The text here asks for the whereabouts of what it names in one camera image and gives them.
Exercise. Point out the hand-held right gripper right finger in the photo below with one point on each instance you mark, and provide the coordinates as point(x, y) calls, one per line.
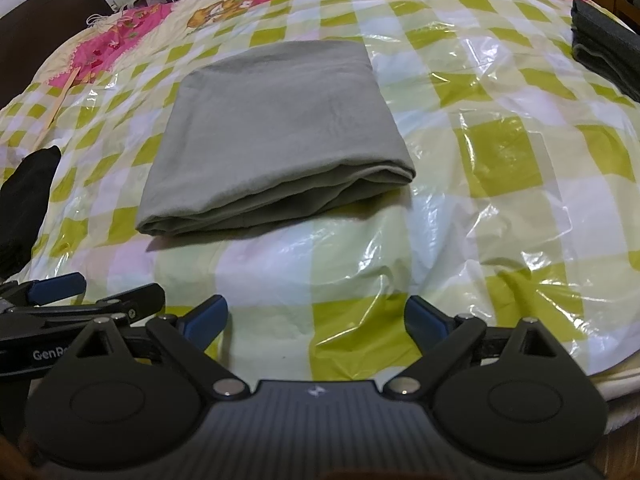
point(425, 317)

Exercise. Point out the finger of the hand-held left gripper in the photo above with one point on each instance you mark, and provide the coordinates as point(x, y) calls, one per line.
point(137, 297)
point(55, 287)

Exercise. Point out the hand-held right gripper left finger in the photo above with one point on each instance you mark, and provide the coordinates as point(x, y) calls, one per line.
point(206, 317)

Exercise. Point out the grey-green pants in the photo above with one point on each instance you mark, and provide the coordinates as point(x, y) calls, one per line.
point(270, 135)

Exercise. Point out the black cloth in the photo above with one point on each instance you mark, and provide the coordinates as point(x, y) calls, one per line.
point(25, 210)

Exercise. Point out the checkered floral bed cover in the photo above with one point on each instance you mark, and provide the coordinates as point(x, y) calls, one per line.
point(500, 170)

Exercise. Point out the thin wooden stick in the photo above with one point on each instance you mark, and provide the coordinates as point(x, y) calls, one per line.
point(57, 105)

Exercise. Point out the dark wooden headboard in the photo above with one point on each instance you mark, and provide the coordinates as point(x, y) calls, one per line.
point(40, 25)

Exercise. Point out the dark grey folded cloth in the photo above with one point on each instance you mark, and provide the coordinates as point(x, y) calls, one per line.
point(607, 50)

